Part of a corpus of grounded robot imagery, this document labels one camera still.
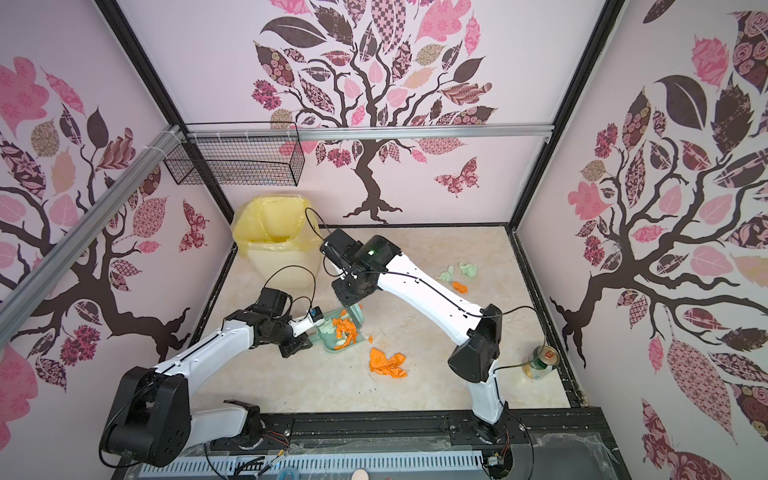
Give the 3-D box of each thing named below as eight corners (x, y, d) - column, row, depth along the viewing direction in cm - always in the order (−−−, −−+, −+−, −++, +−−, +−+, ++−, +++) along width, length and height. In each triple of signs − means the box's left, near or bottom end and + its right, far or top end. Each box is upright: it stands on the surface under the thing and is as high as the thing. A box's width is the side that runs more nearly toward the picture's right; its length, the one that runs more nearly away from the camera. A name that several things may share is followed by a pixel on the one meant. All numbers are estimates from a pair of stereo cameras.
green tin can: (523, 381, 84) (539, 367, 75) (518, 360, 88) (532, 345, 79) (546, 381, 84) (564, 367, 75) (539, 360, 88) (555, 345, 79)
